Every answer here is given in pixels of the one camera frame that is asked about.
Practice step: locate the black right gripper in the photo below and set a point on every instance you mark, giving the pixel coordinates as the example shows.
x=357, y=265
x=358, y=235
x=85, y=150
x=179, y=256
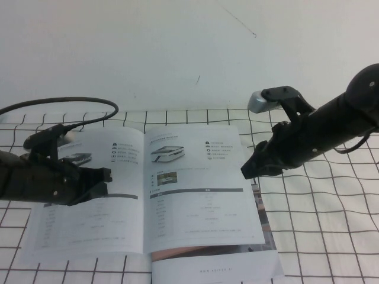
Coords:
x=293, y=145

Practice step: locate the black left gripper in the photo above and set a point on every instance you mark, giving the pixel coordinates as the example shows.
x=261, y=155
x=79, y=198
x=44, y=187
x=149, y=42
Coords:
x=50, y=183

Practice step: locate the white product booklet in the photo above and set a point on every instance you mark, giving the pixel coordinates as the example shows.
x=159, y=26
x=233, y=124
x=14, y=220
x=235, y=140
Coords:
x=195, y=207

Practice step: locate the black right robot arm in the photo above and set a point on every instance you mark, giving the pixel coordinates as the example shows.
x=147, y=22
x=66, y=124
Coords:
x=346, y=118

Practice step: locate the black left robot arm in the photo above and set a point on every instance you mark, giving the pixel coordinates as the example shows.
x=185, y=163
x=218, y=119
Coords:
x=12, y=177

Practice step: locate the silver right wrist camera with mount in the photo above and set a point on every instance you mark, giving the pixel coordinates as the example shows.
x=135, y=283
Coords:
x=260, y=102

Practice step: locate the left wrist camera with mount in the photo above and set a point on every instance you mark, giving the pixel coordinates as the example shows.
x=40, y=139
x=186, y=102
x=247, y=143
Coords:
x=44, y=137

